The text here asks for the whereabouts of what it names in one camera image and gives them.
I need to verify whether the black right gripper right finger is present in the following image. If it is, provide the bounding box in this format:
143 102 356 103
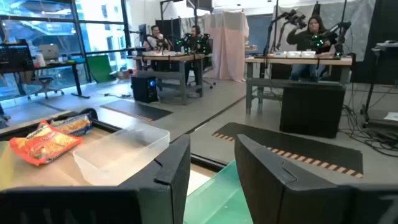
234 134 341 224

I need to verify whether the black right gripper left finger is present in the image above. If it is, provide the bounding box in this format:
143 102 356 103
118 134 192 224

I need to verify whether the orange Maruchan noodle packet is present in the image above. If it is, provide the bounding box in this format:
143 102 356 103
8 120 83 167

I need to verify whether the blue Maruchan noodle packet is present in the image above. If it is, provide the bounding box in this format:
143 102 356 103
49 113 94 137

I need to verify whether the clear plastic bin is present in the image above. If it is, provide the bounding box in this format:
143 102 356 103
72 123 171 187

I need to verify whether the green plastic bin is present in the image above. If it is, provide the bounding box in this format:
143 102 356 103
183 159 254 224

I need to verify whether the black cabinet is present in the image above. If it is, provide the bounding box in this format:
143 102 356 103
279 82 346 139

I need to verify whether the black computer tower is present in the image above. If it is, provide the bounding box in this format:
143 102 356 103
131 75 159 104

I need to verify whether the black office chair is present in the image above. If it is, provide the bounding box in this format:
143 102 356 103
188 55 218 90

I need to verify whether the wooden workbench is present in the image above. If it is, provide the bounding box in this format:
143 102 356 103
244 55 354 115
132 52 206 106

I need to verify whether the green panel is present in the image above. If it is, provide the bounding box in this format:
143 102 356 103
86 54 117 84

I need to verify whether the black equipment stand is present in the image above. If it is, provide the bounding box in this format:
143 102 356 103
360 40 398 129

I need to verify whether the person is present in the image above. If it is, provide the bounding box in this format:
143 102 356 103
285 14 339 82
142 24 172 54
185 24 215 56

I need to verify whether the pink curtain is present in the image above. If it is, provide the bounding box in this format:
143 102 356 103
203 10 250 83

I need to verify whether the black partition panel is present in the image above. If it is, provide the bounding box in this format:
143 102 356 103
154 17 182 48

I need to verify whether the black monitor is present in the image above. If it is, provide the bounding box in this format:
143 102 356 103
138 23 148 43

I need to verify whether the grey office chair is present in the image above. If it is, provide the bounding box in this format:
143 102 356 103
27 75 65 100

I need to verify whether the black office desk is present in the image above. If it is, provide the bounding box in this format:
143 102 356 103
0 60 91 100

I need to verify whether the grey backdrop sheet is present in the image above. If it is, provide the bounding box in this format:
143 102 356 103
273 0 376 62

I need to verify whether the black equipment rack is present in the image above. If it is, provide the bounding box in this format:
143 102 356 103
0 39 35 74

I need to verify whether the black curtain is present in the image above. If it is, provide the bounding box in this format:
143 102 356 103
353 0 398 85

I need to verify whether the black floor cable bundle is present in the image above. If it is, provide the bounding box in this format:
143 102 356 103
340 105 398 158

